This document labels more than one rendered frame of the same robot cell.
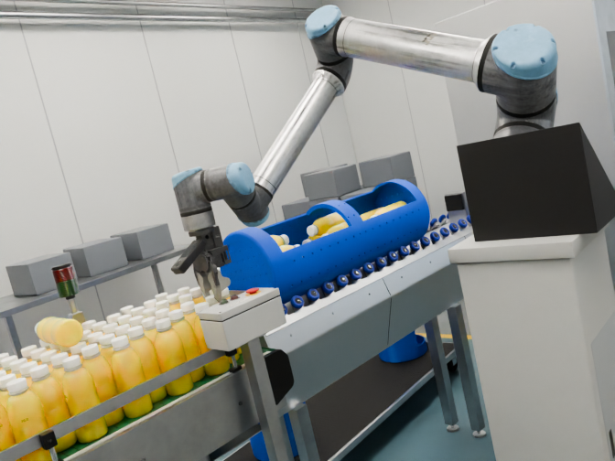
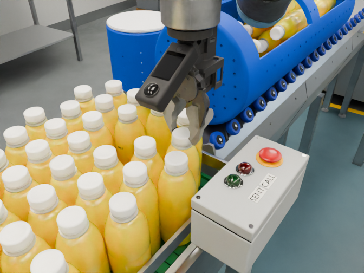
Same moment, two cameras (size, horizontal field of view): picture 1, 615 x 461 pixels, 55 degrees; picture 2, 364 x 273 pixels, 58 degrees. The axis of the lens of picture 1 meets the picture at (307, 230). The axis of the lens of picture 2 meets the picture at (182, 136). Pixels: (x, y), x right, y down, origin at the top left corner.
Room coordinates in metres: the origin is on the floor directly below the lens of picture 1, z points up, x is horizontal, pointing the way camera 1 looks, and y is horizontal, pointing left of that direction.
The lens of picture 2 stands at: (1.16, 0.39, 1.45)
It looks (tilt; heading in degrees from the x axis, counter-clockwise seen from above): 36 degrees down; 350
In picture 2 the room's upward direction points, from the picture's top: straight up
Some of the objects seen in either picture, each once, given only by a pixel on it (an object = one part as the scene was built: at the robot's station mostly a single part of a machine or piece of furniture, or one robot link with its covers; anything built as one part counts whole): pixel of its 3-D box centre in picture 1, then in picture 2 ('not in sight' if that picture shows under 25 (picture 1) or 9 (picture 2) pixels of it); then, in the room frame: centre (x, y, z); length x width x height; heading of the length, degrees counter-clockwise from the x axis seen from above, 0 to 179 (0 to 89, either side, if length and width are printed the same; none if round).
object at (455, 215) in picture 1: (457, 209); not in sight; (2.77, -0.71, 1.00); 0.10 x 0.04 x 0.15; 43
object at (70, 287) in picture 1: (67, 287); not in sight; (1.87, 0.79, 1.18); 0.06 x 0.06 x 0.05
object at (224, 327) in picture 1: (242, 316); (251, 197); (1.52, 0.22, 1.05); 0.20 x 0.10 x 0.10; 133
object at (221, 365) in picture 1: (210, 340); (176, 201); (1.58, 0.33, 0.99); 0.07 x 0.07 x 0.19
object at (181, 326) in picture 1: (185, 348); (139, 213); (1.57, 0.40, 0.99); 0.07 x 0.07 x 0.19
